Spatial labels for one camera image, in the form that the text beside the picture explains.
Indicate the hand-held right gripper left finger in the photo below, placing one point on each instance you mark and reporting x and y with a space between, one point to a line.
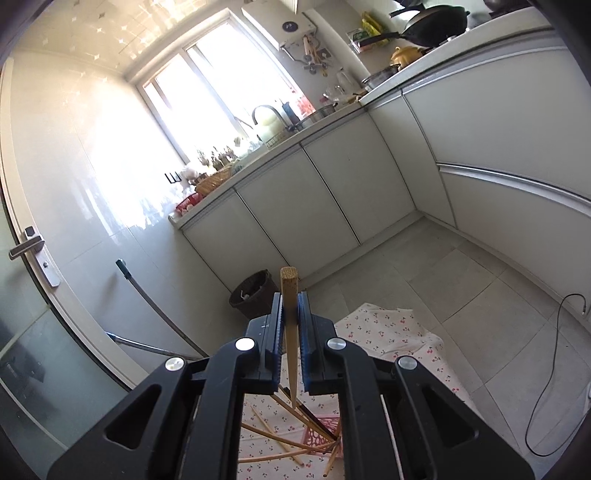
277 332

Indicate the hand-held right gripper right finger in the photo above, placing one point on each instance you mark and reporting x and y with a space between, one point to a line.
304 332

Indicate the pink perforated plastic basket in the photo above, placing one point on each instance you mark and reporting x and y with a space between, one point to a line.
318 438

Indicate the dark woven trash bin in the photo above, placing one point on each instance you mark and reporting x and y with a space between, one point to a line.
254 295

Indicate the cherry print tablecloth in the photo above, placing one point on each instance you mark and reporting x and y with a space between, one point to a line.
392 332

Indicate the dark brown chopstick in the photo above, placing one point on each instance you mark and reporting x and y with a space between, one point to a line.
318 421

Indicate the white sink cabinet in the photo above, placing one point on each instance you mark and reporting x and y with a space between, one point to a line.
277 207

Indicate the metal mop pole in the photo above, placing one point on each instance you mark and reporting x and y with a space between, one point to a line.
147 300

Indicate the metal bar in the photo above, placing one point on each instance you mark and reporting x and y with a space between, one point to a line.
138 344

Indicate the red plastic basket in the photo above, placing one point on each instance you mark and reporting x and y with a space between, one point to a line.
189 201

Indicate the wicker basket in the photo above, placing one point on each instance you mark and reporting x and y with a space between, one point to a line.
214 182

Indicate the metal colander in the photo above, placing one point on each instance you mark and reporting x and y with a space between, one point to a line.
318 113

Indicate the curved kitchen faucet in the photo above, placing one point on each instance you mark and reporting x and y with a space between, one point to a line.
272 108

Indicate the bright kitchen window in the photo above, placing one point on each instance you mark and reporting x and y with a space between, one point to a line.
207 92

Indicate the frosted glass door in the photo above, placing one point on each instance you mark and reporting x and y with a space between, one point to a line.
27 369

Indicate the clear kettle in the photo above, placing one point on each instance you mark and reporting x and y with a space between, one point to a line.
344 82

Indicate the white stove cabinet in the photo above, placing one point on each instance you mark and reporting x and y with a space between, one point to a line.
485 138

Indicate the steel pot with lid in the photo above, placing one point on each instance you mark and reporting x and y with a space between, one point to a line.
381 78

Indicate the yellow pot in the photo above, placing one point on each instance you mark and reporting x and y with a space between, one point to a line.
406 57

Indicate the white water heater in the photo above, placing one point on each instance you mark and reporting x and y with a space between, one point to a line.
298 27

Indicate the yellow snack bag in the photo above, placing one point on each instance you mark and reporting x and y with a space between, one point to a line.
371 24

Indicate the black wok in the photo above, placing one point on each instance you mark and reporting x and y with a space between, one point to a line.
434 23

